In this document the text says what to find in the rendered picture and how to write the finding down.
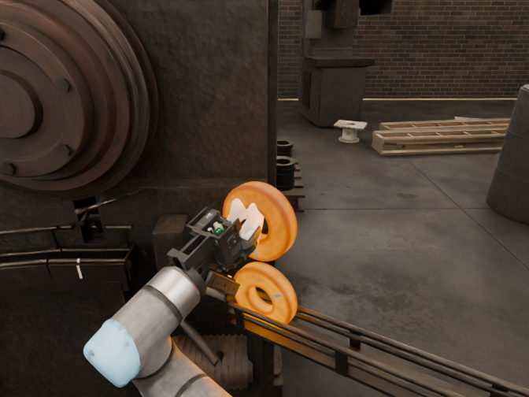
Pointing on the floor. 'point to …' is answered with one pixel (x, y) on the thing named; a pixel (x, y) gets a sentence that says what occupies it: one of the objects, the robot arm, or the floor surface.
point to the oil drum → (513, 166)
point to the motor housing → (234, 356)
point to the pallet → (286, 164)
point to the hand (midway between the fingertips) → (258, 213)
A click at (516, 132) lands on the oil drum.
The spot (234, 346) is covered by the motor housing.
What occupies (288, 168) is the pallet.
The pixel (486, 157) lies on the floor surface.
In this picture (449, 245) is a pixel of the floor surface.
